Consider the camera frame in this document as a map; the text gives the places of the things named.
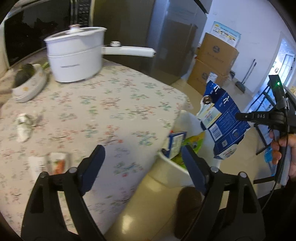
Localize blue white poster box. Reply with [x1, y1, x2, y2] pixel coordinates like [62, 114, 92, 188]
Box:
[210, 21, 241, 48]

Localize green snack bag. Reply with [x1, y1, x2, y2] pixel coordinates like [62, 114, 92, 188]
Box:
[171, 131, 205, 169]

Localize black microwave oven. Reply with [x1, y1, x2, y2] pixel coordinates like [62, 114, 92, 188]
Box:
[3, 1, 93, 67]

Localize white tissue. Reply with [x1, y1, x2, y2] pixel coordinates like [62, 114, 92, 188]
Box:
[16, 111, 43, 143]

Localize floral tablecloth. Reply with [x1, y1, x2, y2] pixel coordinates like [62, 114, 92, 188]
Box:
[1, 60, 189, 233]

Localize blue white carton box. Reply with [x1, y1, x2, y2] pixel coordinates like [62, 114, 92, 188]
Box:
[166, 131, 187, 159]

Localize cardboard box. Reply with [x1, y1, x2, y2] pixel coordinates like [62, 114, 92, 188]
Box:
[187, 60, 229, 95]
[197, 33, 239, 76]

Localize white stacked plates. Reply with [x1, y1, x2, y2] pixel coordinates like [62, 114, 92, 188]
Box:
[12, 72, 47, 103]

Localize cream snack pouch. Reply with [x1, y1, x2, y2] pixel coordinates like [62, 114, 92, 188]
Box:
[28, 152, 70, 176]

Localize dark green pumpkin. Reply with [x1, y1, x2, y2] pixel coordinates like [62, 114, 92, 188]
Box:
[14, 64, 36, 88]

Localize white trash bin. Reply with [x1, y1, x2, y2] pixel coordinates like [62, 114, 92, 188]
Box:
[149, 110, 222, 188]

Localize dark blue torn carton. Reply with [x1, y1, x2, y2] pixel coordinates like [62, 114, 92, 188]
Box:
[197, 80, 250, 160]

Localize right hand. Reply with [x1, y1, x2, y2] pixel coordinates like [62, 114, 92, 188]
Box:
[268, 129, 296, 179]

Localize white floral bowl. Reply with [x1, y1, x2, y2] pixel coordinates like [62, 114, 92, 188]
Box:
[12, 64, 47, 99]

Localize lower cardboard box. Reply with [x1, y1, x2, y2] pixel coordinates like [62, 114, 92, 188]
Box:
[187, 60, 229, 95]

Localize upper cardboard box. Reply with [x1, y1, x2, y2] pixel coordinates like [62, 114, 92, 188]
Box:
[197, 33, 239, 76]

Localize grey refrigerator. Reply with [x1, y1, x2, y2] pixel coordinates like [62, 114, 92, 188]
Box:
[93, 0, 212, 85]

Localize white electric cooking pot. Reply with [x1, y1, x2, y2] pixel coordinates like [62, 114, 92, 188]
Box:
[44, 24, 156, 83]

